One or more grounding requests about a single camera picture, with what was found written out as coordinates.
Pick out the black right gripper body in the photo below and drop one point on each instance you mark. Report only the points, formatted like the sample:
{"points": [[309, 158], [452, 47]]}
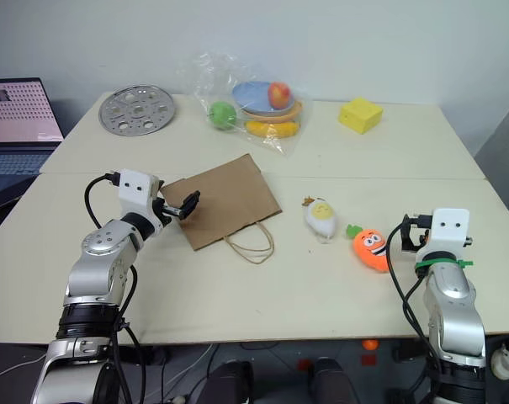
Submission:
{"points": [[420, 223]]}

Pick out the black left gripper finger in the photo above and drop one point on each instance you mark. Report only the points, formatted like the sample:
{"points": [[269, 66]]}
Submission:
{"points": [[192, 198], [186, 214]]}

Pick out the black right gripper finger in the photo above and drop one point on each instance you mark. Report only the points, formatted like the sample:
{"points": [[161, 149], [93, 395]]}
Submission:
{"points": [[406, 243], [422, 240]]}

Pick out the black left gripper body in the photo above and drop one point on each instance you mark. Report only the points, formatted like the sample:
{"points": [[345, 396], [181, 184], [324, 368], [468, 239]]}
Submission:
{"points": [[161, 208]]}

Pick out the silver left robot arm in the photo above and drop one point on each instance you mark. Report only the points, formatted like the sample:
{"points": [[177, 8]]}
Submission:
{"points": [[94, 269]]}

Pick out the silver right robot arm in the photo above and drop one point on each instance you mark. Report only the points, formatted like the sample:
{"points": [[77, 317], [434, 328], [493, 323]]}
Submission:
{"points": [[452, 303]]}

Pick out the brown paper bag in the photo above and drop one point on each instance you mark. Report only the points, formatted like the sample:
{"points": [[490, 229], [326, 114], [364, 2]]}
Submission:
{"points": [[224, 198]]}

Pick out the clear plastic bag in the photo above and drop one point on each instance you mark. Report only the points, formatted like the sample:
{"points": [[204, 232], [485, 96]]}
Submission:
{"points": [[279, 143]]}

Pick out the green zip tie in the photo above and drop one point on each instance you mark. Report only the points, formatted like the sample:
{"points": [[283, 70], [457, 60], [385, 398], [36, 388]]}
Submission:
{"points": [[443, 263]]}

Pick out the orange carrot plush toy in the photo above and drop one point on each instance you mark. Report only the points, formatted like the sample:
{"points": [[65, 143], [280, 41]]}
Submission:
{"points": [[371, 248]]}

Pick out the green toy apple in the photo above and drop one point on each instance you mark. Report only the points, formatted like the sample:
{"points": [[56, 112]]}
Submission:
{"points": [[222, 115]]}

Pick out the white egg plush toy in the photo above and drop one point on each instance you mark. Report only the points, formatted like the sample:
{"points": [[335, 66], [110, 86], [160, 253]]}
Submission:
{"points": [[321, 216]]}

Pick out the perforated round metal tray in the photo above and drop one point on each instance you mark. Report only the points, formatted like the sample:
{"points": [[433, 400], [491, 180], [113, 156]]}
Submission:
{"points": [[136, 110]]}

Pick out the yellow toy banana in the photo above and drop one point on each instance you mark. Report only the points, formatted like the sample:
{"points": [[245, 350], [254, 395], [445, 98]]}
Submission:
{"points": [[271, 129]]}

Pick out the small orange ball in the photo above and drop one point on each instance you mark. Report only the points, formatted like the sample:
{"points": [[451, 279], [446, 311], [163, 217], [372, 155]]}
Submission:
{"points": [[370, 344]]}

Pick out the blue plate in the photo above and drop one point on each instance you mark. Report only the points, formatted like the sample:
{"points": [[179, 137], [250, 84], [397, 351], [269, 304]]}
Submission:
{"points": [[250, 97]]}

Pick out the small red block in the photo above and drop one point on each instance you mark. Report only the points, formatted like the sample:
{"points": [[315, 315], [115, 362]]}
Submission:
{"points": [[368, 360]]}

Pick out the yellow cheese block toy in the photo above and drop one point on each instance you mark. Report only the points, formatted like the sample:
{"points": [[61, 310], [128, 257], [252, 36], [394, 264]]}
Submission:
{"points": [[360, 114]]}

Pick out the red toy apple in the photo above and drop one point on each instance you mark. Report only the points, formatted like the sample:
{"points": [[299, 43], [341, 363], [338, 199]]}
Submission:
{"points": [[279, 94]]}

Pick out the orange plate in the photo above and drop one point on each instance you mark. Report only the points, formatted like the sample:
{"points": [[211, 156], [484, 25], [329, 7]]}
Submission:
{"points": [[296, 111]]}

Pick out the white round plastic object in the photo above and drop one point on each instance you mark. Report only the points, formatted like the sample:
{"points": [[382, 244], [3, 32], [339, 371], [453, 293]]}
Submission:
{"points": [[504, 364]]}

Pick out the dark rounded shape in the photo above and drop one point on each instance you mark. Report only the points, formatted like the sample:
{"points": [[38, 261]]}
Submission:
{"points": [[231, 383], [334, 381]]}

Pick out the open laptop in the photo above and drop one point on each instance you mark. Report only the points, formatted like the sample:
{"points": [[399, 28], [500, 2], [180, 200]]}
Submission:
{"points": [[14, 126]]}

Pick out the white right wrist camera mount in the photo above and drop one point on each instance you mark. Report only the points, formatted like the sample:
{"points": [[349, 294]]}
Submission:
{"points": [[447, 229]]}

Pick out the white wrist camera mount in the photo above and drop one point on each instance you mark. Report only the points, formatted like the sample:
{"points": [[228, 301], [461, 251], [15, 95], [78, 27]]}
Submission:
{"points": [[447, 229], [135, 190]]}

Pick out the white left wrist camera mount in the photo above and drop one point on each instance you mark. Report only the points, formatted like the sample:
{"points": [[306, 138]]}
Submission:
{"points": [[135, 190]]}

